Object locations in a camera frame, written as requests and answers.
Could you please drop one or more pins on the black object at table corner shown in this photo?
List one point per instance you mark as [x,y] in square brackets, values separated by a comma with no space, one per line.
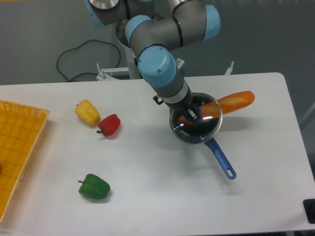
[309,207]

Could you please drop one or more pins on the white bracket with bolt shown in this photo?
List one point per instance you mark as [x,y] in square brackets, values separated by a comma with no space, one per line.
[229,69]

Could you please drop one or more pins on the glass pot lid blue knob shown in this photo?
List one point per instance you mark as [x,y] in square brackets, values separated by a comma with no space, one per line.
[187,132]

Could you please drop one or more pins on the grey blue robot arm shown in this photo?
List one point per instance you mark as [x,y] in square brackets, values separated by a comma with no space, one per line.
[152,40]

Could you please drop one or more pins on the dark blue saucepan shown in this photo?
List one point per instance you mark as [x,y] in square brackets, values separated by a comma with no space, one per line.
[221,158]

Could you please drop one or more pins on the yellow woven basket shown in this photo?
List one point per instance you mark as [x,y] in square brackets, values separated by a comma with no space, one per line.
[20,129]

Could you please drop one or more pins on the green toy bell pepper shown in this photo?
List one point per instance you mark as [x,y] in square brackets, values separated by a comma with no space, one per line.
[94,187]

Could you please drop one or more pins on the red toy bell pepper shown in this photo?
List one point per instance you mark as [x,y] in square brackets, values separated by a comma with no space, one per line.
[109,125]

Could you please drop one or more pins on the yellow toy bell pepper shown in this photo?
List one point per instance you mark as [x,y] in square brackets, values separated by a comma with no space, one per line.
[87,113]

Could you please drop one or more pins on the toy baguette bread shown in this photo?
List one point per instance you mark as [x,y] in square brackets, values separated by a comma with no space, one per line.
[228,104]

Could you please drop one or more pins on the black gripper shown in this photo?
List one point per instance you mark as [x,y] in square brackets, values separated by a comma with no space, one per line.
[180,104]

